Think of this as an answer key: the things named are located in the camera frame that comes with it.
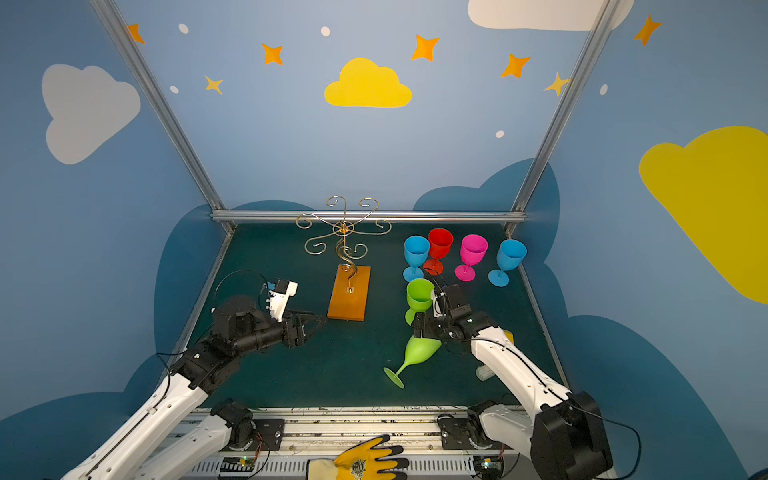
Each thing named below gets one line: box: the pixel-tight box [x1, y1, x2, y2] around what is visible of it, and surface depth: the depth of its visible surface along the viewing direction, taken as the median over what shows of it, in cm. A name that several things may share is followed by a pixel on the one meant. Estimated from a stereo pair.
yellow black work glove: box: [307, 435, 409, 480], surface depth 70 cm
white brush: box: [475, 365, 495, 381], surface depth 86 cm
